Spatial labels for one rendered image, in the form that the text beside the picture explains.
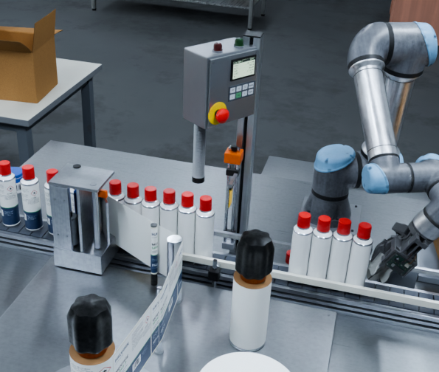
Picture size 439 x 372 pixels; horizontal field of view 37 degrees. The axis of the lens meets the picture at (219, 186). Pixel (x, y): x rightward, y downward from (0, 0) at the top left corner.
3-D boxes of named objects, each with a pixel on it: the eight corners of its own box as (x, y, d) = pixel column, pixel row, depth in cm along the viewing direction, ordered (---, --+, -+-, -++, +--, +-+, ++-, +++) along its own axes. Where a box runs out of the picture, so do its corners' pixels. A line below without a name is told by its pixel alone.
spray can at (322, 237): (305, 285, 178) (313, 221, 168) (307, 274, 183) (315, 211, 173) (324, 288, 177) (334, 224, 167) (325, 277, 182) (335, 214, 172)
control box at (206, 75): (181, 117, 172) (183, 46, 163) (230, 103, 182) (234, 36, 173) (206, 131, 165) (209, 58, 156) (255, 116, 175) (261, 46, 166)
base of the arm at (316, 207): (296, 219, 208) (299, 192, 203) (312, 198, 220) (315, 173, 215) (342, 232, 203) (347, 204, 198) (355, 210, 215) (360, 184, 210)
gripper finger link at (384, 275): (367, 288, 171) (390, 267, 166) (368, 275, 176) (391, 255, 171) (376, 296, 171) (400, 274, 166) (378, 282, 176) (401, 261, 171)
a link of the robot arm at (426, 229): (422, 202, 163) (448, 221, 164) (410, 214, 166) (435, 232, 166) (423, 218, 157) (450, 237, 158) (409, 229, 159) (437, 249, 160)
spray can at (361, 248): (342, 292, 176) (353, 228, 166) (345, 280, 181) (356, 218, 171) (362, 296, 175) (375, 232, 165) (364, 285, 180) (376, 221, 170)
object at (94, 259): (54, 265, 181) (46, 183, 168) (74, 240, 192) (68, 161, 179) (102, 274, 178) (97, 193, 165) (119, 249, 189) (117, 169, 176)
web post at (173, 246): (162, 302, 169) (162, 242, 160) (168, 291, 173) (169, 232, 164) (179, 306, 168) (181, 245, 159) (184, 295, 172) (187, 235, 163)
